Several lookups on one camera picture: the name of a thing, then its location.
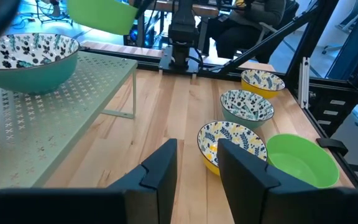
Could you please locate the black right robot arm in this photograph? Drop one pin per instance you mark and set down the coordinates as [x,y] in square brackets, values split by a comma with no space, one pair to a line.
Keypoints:
[182,31]

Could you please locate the wooden desk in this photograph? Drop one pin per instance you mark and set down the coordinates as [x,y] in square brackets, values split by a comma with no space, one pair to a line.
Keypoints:
[207,11]

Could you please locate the office chair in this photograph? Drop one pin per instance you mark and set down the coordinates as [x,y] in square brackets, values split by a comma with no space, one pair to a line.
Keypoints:
[269,29]

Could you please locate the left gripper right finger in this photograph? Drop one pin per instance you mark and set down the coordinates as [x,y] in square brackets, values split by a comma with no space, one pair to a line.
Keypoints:
[244,186]

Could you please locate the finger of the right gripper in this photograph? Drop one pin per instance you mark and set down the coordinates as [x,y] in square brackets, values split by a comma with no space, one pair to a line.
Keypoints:
[144,8]

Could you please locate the black table edge clamp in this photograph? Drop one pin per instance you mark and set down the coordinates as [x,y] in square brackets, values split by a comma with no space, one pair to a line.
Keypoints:
[332,145]

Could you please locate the silver aluminium extrusion post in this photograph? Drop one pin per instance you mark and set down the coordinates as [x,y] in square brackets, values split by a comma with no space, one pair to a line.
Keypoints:
[304,82]

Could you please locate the plain green plastic bowl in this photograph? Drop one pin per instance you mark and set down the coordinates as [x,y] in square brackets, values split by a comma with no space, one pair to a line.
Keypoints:
[101,15]
[303,161]

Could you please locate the pale green perforated metal shelf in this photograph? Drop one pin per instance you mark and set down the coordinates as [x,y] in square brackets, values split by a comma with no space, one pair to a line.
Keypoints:
[57,124]

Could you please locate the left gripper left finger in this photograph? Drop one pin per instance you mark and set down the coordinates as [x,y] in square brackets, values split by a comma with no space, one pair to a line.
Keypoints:
[157,186]

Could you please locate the teal bowl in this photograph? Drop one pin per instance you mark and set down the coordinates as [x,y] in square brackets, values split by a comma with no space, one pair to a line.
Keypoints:
[36,77]
[245,107]

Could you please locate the person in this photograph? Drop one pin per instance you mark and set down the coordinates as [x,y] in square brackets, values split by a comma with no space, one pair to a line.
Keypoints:
[250,18]

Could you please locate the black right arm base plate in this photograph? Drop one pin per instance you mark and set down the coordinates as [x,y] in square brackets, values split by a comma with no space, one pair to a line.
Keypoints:
[166,62]

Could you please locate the yellow bowl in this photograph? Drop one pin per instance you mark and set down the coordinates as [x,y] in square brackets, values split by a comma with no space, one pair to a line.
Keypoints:
[228,132]
[261,83]

